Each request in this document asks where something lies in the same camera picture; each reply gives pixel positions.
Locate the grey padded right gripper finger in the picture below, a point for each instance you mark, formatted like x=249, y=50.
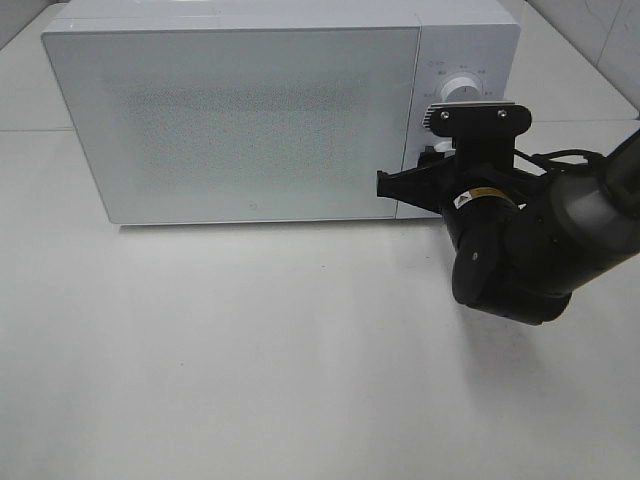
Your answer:
x=477, y=119

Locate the white microwave oven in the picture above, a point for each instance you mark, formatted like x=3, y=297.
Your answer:
x=475, y=37

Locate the white dial knob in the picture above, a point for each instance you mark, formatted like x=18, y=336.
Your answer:
x=462, y=87
x=444, y=146

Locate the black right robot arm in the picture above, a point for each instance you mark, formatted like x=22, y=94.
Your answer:
x=524, y=242

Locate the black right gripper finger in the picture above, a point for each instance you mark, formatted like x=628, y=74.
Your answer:
x=428, y=186

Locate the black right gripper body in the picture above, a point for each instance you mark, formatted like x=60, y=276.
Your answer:
x=480, y=184

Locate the white microwave door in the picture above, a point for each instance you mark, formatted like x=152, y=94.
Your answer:
x=238, y=126

